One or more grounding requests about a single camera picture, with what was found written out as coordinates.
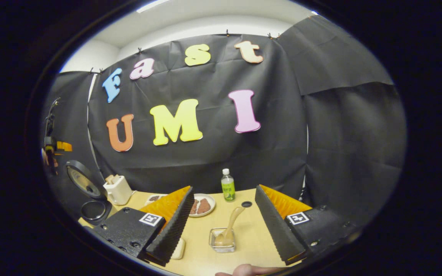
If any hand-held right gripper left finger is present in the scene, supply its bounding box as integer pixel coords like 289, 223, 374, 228
89, 186, 193, 267

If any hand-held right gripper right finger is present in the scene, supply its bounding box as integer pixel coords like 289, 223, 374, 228
254, 185, 363, 269

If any clear plastic rice container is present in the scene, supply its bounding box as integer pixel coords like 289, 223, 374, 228
171, 238, 186, 260

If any wooden spoon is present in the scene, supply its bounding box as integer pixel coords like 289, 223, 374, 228
214, 207, 246, 246

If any clear square chopstick holder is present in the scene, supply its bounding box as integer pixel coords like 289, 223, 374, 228
209, 227, 237, 253

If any dark grey rice cooker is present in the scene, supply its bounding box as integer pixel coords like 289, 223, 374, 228
66, 160, 113, 227

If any white divided sauce dish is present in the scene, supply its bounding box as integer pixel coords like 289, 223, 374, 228
145, 194, 168, 205

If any white round plate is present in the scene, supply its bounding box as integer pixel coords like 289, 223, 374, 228
188, 193, 216, 218

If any green tea bottle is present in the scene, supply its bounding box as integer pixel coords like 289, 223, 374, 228
221, 168, 236, 202

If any white toaster with bread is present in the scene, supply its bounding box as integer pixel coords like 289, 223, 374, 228
103, 174, 133, 206

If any black backdrop cloth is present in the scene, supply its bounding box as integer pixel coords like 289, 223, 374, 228
41, 15, 407, 227

